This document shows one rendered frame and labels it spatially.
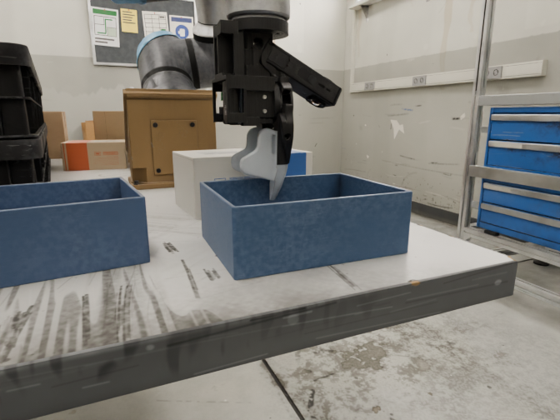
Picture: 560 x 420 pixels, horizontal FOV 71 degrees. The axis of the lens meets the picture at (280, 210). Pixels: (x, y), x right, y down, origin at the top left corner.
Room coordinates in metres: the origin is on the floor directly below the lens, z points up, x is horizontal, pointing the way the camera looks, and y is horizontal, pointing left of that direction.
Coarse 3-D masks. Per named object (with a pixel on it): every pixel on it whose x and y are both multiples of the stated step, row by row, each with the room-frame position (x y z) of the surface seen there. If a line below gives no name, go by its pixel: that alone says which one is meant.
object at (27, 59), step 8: (0, 48) 0.48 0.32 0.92; (8, 48) 0.48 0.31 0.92; (16, 48) 0.49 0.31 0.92; (24, 48) 0.50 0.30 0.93; (0, 56) 0.48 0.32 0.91; (8, 56) 0.48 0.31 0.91; (16, 56) 0.49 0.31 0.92; (24, 56) 0.50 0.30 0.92; (16, 64) 0.49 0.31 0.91; (24, 64) 0.50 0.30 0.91; (32, 64) 0.63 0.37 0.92; (32, 72) 0.58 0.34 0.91
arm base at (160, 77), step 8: (152, 72) 0.90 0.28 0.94; (160, 72) 0.90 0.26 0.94; (168, 72) 0.90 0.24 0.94; (176, 72) 0.91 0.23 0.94; (184, 72) 0.93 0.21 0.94; (144, 80) 0.91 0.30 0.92; (152, 80) 0.89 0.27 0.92; (160, 80) 0.87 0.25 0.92; (168, 80) 0.87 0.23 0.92; (176, 80) 0.88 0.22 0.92; (184, 80) 0.90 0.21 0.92; (152, 88) 0.88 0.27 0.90; (160, 88) 0.84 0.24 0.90; (168, 88) 0.84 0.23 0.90; (176, 88) 0.85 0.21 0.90; (184, 88) 0.86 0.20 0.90; (192, 88) 0.88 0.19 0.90
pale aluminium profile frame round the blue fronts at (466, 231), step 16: (480, 32) 1.92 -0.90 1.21; (480, 48) 1.91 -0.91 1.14; (480, 64) 1.90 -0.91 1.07; (480, 80) 1.89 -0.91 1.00; (480, 112) 1.90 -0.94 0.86; (480, 128) 1.90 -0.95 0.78; (464, 176) 1.92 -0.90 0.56; (480, 176) 1.82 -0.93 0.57; (496, 176) 1.74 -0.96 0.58; (512, 176) 1.67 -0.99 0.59; (528, 176) 1.61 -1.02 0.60; (544, 176) 1.55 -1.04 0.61; (464, 192) 1.91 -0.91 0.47; (464, 208) 1.90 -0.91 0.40; (464, 224) 1.89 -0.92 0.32; (480, 240) 1.80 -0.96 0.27; (496, 240) 1.72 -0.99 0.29; (512, 240) 1.68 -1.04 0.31; (528, 256) 1.58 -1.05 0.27; (544, 256) 1.53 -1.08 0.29; (528, 288) 1.56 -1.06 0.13; (544, 288) 1.53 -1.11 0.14
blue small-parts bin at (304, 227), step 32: (224, 192) 0.49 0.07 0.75; (256, 192) 0.50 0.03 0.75; (288, 192) 0.52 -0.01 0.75; (320, 192) 0.54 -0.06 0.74; (352, 192) 0.52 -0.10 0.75; (384, 192) 0.46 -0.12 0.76; (224, 224) 0.37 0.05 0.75; (256, 224) 0.35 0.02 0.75; (288, 224) 0.36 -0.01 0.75; (320, 224) 0.37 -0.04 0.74; (352, 224) 0.39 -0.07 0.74; (384, 224) 0.40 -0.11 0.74; (224, 256) 0.37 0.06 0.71; (256, 256) 0.35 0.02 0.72; (288, 256) 0.36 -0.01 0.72; (320, 256) 0.37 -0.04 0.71; (352, 256) 0.39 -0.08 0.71; (384, 256) 0.40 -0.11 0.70
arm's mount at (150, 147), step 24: (144, 96) 0.80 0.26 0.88; (168, 96) 0.82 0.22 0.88; (192, 96) 0.84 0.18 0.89; (216, 96) 0.86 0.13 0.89; (144, 120) 0.81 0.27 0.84; (168, 120) 0.82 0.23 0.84; (192, 120) 0.84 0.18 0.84; (144, 144) 0.81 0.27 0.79; (168, 144) 0.82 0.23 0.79; (192, 144) 0.84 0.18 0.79; (216, 144) 0.86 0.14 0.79; (144, 168) 0.81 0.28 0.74; (168, 168) 0.82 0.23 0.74
